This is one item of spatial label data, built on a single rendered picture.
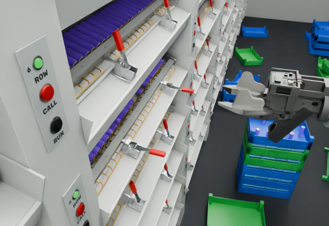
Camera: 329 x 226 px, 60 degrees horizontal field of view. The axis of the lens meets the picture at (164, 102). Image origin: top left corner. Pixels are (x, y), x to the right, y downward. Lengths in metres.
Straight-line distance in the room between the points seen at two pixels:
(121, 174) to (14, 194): 0.30
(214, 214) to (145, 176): 0.91
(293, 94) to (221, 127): 1.68
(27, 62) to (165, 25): 0.52
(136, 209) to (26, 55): 0.60
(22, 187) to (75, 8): 0.21
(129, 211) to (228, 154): 1.33
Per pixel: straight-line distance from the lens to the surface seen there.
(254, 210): 1.79
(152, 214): 1.04
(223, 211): 1.75
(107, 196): 0.60
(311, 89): 0.64
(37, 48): 0.30
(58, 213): 0.41
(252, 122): 1.69
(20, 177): 0.35
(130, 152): 0.65
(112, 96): 0.49
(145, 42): 0.67
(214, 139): 2.14
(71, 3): 0.35
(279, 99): 0.61
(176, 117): 1.07
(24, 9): 0.29
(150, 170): 0.89
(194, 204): 1.75
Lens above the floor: 1.43
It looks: 35 degrees down
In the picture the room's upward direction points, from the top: straight up
